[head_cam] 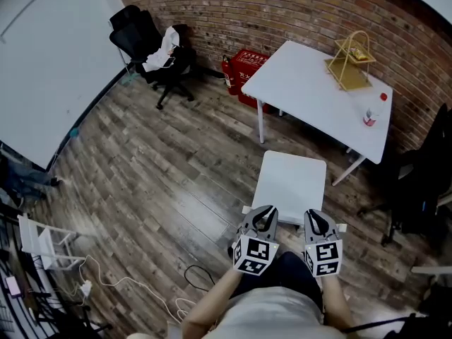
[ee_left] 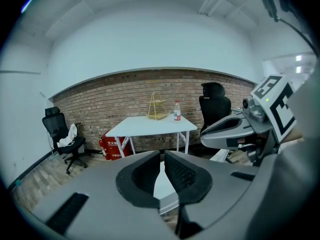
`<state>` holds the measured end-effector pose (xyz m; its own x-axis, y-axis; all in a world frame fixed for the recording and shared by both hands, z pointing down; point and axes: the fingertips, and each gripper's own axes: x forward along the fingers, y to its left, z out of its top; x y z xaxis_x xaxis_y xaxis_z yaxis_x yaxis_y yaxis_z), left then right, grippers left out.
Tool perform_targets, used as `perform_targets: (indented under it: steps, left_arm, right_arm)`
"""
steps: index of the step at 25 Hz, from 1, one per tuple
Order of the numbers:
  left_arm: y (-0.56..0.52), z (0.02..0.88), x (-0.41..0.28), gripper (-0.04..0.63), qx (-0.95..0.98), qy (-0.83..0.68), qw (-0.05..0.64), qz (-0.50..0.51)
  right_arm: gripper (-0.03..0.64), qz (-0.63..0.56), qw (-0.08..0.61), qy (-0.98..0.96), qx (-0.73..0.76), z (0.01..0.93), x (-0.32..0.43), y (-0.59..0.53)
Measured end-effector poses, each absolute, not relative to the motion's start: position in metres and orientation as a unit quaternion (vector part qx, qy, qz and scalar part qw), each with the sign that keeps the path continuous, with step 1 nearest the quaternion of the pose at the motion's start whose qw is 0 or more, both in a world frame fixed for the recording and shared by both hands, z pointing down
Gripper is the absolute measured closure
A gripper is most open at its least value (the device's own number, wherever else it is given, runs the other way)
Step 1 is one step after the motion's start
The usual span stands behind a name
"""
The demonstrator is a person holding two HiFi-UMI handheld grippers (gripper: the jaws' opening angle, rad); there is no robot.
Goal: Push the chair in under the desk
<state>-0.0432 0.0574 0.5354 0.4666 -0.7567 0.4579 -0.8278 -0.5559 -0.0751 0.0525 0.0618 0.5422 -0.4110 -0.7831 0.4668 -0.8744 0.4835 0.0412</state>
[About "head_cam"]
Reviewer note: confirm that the person's left forearm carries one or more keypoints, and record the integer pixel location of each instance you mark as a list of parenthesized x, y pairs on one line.
[(208, 306)]

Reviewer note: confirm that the yellow snack packet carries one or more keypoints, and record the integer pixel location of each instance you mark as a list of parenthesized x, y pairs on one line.
[(358, 53)]

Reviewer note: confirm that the pink smartphone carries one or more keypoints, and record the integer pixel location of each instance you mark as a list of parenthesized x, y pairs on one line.
[(13, 286)]

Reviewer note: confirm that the white smartphone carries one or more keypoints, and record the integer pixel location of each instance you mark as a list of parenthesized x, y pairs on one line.
[(169, 61)]

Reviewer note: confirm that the white furniture rail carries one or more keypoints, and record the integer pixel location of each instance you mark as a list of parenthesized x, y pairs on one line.
[(432, 269)]

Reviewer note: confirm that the person's right forearm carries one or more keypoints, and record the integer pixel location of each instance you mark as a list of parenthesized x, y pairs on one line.
[(335, 306)]

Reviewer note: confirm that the red fire extinguisher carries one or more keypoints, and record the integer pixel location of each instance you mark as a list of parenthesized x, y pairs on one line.
[(227, 72)]

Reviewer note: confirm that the white power adapter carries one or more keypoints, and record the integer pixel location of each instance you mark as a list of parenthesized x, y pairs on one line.
[(86, 287)]

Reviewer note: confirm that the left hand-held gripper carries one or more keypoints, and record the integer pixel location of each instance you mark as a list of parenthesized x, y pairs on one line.
[(255, 253)]

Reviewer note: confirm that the black jacket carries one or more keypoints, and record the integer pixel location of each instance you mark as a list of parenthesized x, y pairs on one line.
[(185, 60)]

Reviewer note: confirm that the clear bottle with red cap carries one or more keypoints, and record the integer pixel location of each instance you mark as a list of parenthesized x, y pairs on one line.
[(373, 113)]

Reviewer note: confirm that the white crumpled cloth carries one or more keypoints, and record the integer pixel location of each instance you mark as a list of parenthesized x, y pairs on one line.
[(164, 49)]

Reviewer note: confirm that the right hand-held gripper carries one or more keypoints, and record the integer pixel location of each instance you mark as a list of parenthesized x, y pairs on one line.
[(324, 258)]

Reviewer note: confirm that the black mesh office chair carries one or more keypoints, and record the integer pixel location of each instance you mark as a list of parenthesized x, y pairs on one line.
[(134, 37)]

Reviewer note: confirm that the blue grey clothing pile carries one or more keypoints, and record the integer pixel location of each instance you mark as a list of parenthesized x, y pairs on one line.
[(21, 180)]

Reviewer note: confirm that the red fire equipment box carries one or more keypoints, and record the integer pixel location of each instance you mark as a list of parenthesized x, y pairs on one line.
[(247, 72)]

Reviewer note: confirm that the person's grey shirt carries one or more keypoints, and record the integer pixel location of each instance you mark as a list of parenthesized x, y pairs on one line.
[(275, 316)]

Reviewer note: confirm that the small white shelf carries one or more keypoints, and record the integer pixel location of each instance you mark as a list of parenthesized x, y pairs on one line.
[(39, 242)]

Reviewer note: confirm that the white chair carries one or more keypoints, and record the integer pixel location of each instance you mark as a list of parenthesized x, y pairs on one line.
[(291, 184)]

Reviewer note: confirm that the white desk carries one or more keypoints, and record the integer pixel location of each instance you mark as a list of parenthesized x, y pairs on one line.
[(303, 94)]

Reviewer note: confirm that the person's dark trousers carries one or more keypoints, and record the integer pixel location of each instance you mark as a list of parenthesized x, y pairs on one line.
[(293, 270)]

